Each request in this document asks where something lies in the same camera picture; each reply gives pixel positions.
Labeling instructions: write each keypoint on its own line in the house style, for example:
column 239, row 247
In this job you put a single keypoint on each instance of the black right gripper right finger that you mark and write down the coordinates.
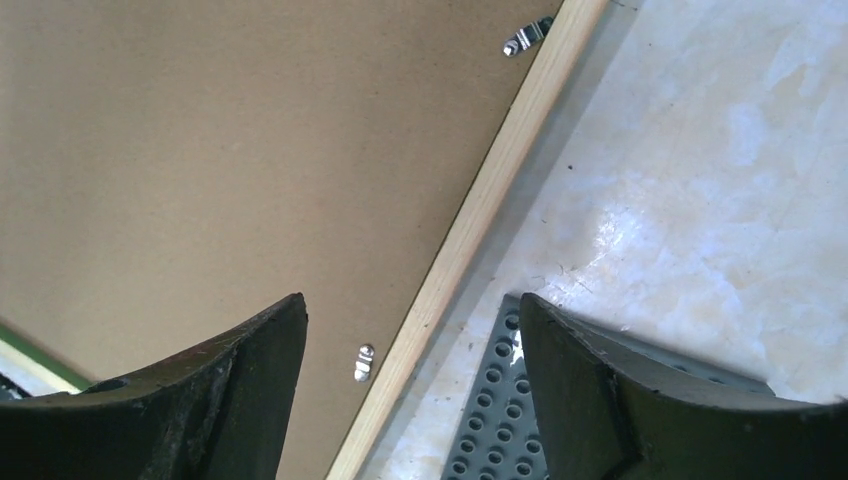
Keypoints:
column 611, row 406

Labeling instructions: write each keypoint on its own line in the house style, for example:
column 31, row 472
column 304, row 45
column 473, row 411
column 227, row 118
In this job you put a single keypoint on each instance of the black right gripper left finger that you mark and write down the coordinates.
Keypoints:
column 217, row 410

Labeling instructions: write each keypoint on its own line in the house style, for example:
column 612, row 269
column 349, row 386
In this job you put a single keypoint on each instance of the green wooden picture frame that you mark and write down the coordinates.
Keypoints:
column 477, row 205

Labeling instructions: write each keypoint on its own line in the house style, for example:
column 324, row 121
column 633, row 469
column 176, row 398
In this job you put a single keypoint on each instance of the grey studded baseplate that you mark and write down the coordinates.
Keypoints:
column 498, row 437

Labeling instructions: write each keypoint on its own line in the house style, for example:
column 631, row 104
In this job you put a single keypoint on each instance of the metal frame turn clip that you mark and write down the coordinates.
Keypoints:
column 364, row 362
column 527, row 37

